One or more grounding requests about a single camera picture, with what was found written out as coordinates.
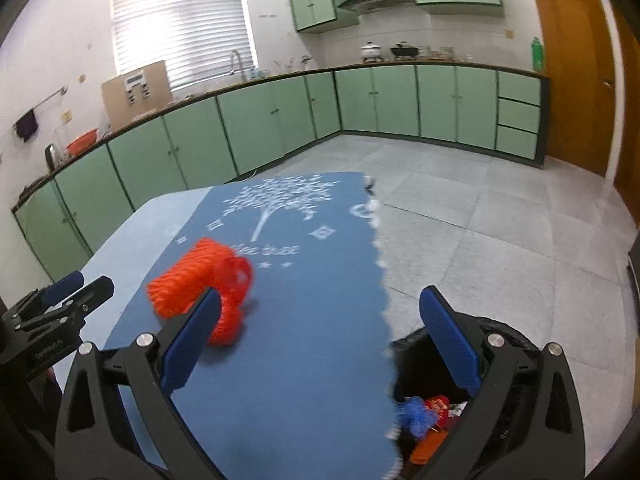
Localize wooden door with handle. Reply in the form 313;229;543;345
526;0;617;176

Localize large orange foam net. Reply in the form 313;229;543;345
409;430;448;465

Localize blue tablecloth with tree print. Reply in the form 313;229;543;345
102;172;403;480

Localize metal towel rail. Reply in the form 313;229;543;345
12;87;68;126

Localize red plastic basin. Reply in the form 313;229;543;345
66;129;98;156

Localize small orange foam net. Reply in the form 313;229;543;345
146;238;221;318

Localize red pouch with gold print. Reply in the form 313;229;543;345
424;395;451;418

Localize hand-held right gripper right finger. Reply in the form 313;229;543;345
419;285;587;480

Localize range hood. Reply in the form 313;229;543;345
336;0;415;13

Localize black trash bin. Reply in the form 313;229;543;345
389;316;556;480

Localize dark purple cloth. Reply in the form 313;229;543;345
14;110;38;142

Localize white window blinds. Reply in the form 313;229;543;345
111;0;253;91

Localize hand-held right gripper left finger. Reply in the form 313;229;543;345
54;287;223;480

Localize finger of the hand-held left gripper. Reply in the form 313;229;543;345
17;276;115;346
10;271;85;321

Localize green base cabinets with countertop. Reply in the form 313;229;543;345
12;62;551;283

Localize brown cardboard box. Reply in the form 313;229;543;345
101;60;173;131

